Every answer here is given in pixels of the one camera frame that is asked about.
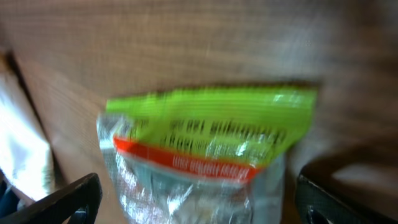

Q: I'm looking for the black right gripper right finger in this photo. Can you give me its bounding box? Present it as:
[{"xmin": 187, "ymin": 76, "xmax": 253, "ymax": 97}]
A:
[{"xmin": 295, "ymin": 174, "xmax": 397, "ymax": 224}]

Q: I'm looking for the green snack bag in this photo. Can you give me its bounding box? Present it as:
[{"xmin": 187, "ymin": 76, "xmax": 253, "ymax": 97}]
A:
[{"xmin": 96, "ymin": 85, "xmax": 318, "ymax": 223}]

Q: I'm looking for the white tube gold cap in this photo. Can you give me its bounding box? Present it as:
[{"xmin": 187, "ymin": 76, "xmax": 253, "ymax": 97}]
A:
[{"xmin": 1, "ymin": 72, "xmax": 55, "ymax": 201}]

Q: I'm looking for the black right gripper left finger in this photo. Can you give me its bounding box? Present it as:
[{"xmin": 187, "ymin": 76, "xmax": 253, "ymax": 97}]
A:
[{"xmin": 1, "ymin": 173, "xmax": 102, "ymax": 224}]

